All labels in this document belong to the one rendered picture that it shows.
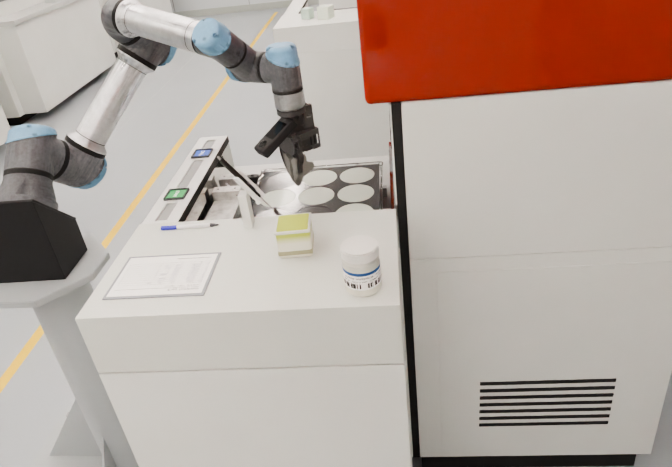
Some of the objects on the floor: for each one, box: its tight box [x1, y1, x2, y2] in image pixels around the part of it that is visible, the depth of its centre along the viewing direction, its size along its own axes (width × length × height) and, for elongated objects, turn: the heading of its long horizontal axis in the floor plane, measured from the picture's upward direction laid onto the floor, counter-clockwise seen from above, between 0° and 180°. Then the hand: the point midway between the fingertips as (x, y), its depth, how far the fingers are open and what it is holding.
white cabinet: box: [99, 265, 413, 467], centre depth 177 cm, size 64×96×82 cm, turn 7°
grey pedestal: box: [0, 233, 139, 467], centre depth 179 cm, size 51×44×82 cm
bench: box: [0, 0, 116, 126], centre depth 561 cm, size 108×180×200 cm, turn 7°
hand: (295, 182), depth 152 cm, fingers closed
